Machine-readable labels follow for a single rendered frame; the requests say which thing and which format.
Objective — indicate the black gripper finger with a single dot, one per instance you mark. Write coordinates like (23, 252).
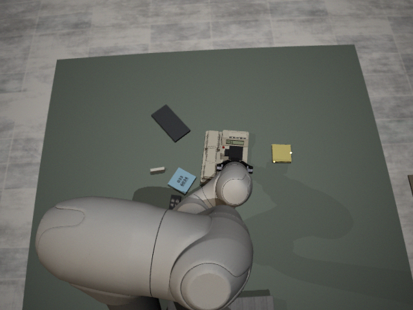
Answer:
(249, 168)
(220, 165)

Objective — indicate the yellow sticky note pad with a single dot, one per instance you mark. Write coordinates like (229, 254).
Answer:
(281, 153)

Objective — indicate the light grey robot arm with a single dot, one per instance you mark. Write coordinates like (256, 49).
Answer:
(116, 249)

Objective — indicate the light blue sticky note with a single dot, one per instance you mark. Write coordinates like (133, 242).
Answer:
(182, 180)

